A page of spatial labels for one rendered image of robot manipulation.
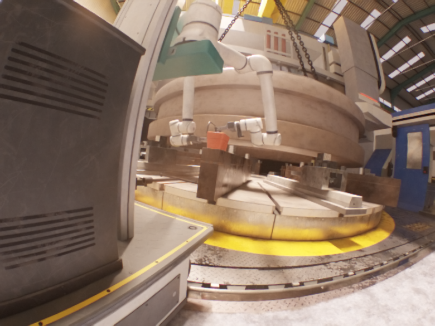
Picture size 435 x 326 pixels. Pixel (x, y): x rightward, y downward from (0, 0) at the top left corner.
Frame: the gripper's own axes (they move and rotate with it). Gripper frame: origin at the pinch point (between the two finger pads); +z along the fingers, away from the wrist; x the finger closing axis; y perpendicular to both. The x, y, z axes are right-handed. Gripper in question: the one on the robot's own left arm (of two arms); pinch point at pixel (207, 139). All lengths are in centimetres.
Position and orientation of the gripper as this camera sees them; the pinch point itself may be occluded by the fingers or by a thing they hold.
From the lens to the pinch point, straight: 144.1
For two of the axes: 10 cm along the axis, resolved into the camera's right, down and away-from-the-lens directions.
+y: -0.2, 10.0, -0.2
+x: -3.0, -0.2, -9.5
